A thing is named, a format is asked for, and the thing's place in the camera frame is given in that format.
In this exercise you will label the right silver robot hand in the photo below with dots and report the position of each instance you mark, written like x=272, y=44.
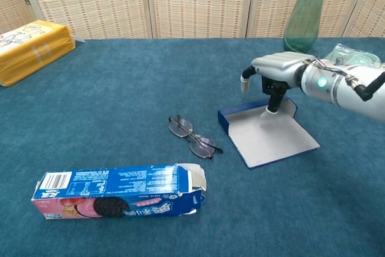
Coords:
x=279, y=66

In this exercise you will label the blue and white glasses case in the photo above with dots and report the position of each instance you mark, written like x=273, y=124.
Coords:
x=270, y=139

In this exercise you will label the thin metal eyeglasses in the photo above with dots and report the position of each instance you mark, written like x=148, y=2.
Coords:
x=180, y=126

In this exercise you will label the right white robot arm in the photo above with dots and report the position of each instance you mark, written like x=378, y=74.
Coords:
x=355, y=88

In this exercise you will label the green spray bottle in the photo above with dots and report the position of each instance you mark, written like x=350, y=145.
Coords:
x=303, y=22

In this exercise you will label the mint green bagged dustpan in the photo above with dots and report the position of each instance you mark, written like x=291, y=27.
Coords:
x=358, y=53

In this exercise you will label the bamboo folding screen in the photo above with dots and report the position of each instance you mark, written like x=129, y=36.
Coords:
x=198, y=1

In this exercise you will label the blue felt table cover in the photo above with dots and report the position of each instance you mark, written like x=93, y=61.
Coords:
x=120, y=103

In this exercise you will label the opened blue cookie box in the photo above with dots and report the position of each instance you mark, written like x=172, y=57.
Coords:
x=120, y=181

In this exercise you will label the yellow tissue pack with dogs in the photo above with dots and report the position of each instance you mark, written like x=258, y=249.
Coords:
x=30, y=52

